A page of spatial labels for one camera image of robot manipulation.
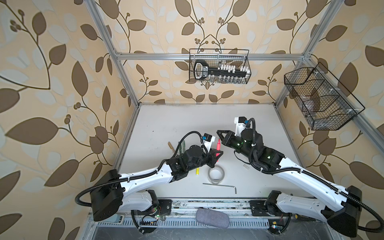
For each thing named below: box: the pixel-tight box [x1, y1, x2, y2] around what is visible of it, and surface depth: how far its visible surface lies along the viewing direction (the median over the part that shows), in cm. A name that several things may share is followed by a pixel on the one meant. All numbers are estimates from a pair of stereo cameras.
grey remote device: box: [103, 213, 125, 224], surface depth 69 cm
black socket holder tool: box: [194, 59, 251, 83], surface depth 85 cm
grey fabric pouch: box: [196, 208, 230, 229], surface depth 70 cm
